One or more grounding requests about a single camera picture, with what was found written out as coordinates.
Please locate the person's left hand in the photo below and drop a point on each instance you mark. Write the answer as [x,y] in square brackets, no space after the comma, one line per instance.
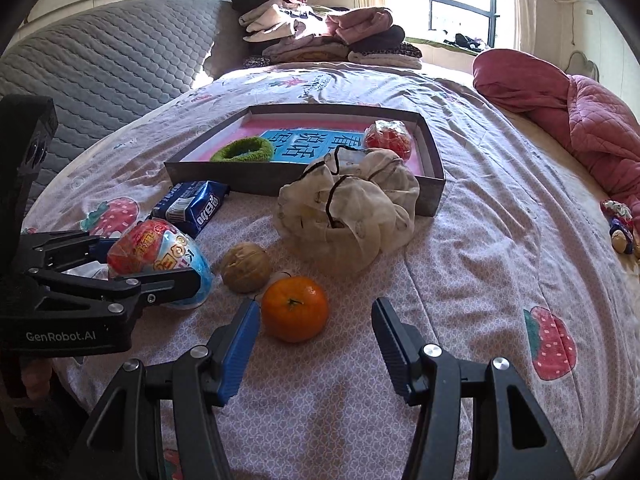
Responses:
[36,377]

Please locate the shallow grey cardboard box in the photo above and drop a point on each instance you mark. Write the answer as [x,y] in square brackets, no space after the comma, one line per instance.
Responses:
[250,182]

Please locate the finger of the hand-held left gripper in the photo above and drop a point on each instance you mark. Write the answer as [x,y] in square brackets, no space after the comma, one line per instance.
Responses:
[170,285]
[107,250]

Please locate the small doll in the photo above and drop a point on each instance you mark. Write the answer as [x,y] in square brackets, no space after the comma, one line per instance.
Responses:
[620,230]

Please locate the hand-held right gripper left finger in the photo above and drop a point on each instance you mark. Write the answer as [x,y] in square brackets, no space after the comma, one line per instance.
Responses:
[242,350]

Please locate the window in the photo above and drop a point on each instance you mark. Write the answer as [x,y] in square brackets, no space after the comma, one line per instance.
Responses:
[450,0]

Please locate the walnut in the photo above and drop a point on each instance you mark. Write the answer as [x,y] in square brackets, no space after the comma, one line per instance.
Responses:
[245,267]

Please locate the dark item on windowsill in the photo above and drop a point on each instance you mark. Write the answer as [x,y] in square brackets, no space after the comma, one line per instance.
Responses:
[465,41]

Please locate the orange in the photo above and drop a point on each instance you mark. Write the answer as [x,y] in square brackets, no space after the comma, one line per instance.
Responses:
[295,310]

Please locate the blue-capped round snack pack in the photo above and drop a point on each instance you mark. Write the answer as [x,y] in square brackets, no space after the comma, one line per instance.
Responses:
[160,247]

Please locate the grey quilted mattress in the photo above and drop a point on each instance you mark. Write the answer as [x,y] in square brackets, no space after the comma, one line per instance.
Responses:
[100,70]

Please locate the pink quilt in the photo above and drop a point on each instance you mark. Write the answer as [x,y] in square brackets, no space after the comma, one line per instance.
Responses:
[575,110]

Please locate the pile of folded clothes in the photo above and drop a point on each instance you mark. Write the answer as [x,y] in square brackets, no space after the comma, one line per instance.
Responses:
[300,30]

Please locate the red round snack pack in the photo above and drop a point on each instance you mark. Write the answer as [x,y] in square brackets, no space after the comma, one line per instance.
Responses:
[387,140]

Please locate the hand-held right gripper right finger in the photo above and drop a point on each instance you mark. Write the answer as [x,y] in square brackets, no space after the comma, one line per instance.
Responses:
[395,350]

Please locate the strawberry print bed sheet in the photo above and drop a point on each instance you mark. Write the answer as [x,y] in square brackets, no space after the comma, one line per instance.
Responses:
[475,260]

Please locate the pink and blue book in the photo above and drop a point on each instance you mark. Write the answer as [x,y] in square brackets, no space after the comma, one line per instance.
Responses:
[300,142]

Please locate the green hair scrunchie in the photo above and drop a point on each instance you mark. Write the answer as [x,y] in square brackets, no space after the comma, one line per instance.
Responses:
[220,152]

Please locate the blue cookie packet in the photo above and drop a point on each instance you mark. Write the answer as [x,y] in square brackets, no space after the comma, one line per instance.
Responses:
[192,207]

